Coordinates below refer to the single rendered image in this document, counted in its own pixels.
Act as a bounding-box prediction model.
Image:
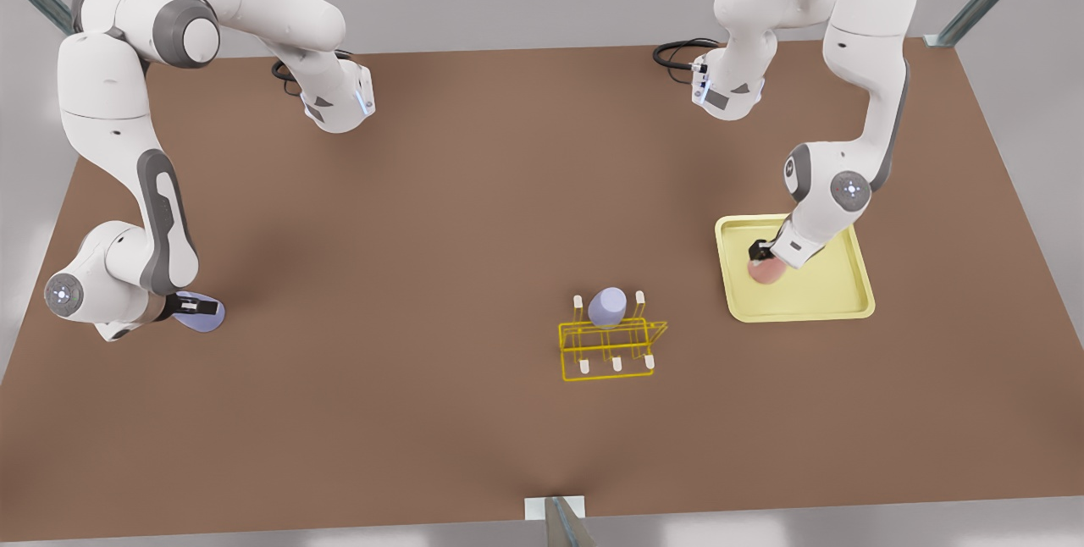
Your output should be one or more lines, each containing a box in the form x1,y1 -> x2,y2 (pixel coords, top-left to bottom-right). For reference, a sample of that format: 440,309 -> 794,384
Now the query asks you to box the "pink cup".
747,256 -> 788,285

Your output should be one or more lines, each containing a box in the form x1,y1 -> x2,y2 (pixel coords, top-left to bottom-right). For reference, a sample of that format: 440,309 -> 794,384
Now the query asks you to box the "lavender cup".
172,290 -> 227,334
588,287 -> 628,329

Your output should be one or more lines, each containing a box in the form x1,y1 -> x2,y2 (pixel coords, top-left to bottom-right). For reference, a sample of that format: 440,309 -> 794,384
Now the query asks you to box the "yellow tray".
715,213 -> 876,323

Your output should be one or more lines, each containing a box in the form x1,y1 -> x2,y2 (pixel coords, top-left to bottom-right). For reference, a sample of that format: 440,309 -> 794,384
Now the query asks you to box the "yellow wire cup rack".
558,291 -> 669,383

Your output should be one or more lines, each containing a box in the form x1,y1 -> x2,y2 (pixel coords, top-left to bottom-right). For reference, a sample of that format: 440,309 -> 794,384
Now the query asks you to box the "black cable loop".
653,38 -> 723,86
271,49 -> 357,98

